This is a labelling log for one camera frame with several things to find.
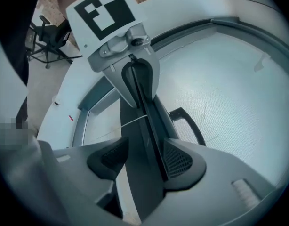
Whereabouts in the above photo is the person's black shirt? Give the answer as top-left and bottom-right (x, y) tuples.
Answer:
(0, 0), (41, 129)

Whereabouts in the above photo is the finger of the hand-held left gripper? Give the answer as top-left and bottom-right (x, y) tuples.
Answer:
(135, 48), (161, 108)

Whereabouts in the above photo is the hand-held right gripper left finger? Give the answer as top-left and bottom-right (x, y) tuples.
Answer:
(37, 137), (130, 222)

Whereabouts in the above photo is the black window handle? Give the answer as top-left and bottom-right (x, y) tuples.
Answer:
(169, 106), (207, 147)

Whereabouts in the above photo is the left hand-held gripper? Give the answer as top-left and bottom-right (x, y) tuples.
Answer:
(65, 0), (152, 109)

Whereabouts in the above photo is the blind pull cord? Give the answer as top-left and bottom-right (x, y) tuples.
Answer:
(121, 115), (148, 129)

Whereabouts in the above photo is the dark framed casement window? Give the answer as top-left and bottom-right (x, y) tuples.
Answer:
(72, 17), (289, 197)

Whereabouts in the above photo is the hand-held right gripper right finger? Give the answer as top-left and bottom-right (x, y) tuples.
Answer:
(141, 137), (279, 226)

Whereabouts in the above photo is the black swivel office chair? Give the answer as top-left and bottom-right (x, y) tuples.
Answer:
(26, 15), (73, 69)

